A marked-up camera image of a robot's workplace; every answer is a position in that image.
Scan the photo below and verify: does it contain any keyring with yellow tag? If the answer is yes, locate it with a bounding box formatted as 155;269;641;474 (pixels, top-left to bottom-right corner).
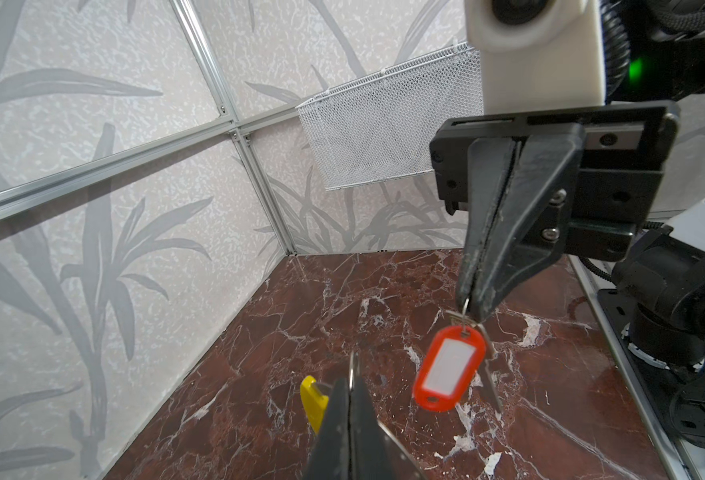
300;375;332;435

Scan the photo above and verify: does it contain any white wire mesh basket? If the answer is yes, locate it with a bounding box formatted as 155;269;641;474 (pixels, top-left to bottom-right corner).
296;42;483;191

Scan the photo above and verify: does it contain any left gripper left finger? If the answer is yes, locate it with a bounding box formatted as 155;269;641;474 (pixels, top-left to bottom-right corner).
304;356;352;479

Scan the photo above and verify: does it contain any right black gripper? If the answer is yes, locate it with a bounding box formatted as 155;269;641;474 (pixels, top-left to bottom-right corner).
429;101;679;322

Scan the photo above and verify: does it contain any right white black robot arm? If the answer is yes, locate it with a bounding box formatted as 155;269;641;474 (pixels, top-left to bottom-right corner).
429;1;705;449

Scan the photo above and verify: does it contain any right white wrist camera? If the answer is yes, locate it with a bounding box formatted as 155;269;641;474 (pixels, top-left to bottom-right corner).
464;1;606;115

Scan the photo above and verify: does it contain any red key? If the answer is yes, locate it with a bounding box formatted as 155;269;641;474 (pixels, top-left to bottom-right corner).
412;300;502;413

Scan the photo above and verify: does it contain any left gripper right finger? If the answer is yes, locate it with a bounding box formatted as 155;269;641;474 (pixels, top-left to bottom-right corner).
350;353;426;479

